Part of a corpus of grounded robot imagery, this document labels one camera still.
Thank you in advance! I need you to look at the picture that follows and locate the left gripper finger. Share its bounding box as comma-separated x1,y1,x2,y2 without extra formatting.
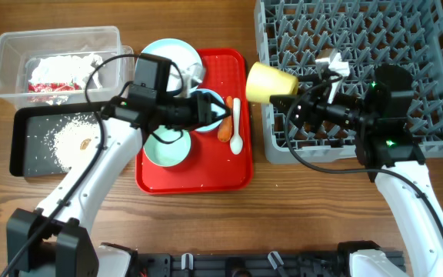
205,92,231,115
202,120,222,131

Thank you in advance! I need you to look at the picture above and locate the orange carrot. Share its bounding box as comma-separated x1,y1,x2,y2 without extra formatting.
218,96,234,142

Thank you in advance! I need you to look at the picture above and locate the light blue rice bowl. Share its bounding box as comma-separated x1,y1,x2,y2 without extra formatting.
195,88,225,133

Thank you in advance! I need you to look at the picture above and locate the yellow cup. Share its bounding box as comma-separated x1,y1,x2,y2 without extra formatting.
245,62,298,104

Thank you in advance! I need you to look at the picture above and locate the light green bowl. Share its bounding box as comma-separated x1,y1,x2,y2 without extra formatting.
143,125,192,167

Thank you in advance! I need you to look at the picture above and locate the brown mushroom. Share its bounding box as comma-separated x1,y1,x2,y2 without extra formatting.
80,138,91,150

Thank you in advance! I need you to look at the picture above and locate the white tissue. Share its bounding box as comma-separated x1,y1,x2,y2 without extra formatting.
28,54,103,91

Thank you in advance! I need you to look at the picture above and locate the white rice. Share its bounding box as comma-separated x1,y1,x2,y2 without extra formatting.
46,115,99,172

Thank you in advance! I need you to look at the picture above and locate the red snack wrapper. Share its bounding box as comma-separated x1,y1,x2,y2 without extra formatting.
28,82,81,93

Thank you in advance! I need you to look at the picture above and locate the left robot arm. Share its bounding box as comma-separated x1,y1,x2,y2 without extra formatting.
2,54,231,276

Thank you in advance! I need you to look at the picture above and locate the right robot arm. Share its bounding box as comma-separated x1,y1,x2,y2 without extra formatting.
268,64,443,276

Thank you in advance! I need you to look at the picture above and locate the grey dishwasher rack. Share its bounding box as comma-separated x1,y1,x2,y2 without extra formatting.
254,0,443,159

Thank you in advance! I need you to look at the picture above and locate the white spoon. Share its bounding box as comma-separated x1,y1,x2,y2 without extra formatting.
230,98,243,155

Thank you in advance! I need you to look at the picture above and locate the red serving tray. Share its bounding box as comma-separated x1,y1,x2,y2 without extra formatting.
135,48,253,195

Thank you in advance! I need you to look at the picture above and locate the large light blue plate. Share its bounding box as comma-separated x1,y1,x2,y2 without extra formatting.
141,38,203,95

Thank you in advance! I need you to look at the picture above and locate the clear plastic bin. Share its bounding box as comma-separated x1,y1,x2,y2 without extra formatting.
0,26,134,109

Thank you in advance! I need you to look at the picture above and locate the black tray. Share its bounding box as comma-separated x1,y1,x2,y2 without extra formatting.
9,102,103,177

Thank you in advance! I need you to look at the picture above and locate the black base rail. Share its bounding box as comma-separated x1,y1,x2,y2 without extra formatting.
128,242,405,277

